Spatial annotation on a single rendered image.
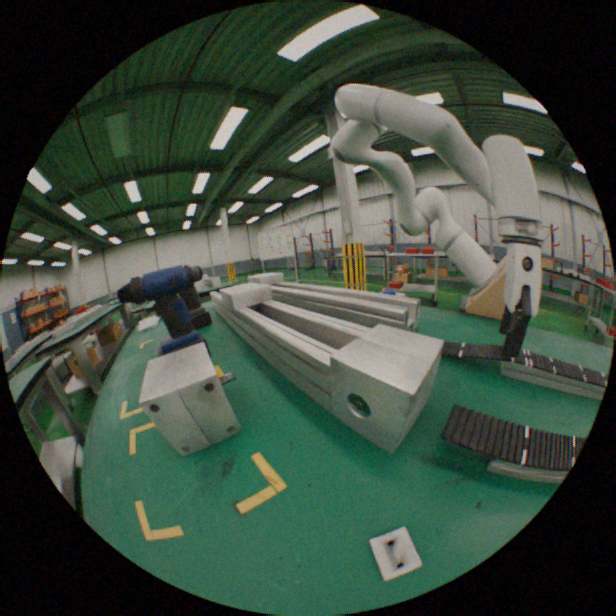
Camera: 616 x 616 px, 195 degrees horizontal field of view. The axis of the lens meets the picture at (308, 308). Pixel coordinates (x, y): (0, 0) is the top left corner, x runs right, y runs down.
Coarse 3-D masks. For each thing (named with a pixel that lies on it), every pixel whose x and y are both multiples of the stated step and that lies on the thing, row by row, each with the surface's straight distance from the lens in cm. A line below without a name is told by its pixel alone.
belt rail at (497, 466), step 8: (488, 464) 26; (496, 464) 25; (504, 464) 24; (512, 464) 25; (496, 472) 26; (504, 472) 26; (512, 472) 26; (520, 472) 26; (528, 472) 28; (536, 472) 28; (544, 472) 28; (552, 472) 29; (560, 472) 30; (568, 472) 31; (536, 480) 29; (544, 480) 30; (552, 480) 31; (560, 480) 32
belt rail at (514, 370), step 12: (504, 372) 39; (516, 372) 39; (528, 372) 40; (540, 372) 40; (540, 384) 42; (552, 384) 43; (564, 384) 45; (576, 384) 46; (588, 384) 49; (588, 396) 51; (600, 396) 55
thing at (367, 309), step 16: (272, 288) 68; (288, 288) 62; (304, 288) 63; (320, 288) 57; (336, 288) 54; (288, 304) 62; (304, 304) 52; (320, 304) 47; (336, 304) 42; (352, 304) 39; (368, 304) 37; (384, 304) 37; (400, 304) 42; (416, 304) 40; (352, 320) 41; (368, 320) 38; (384, 320) 36; (400, 320) 36; (416, 320) 42
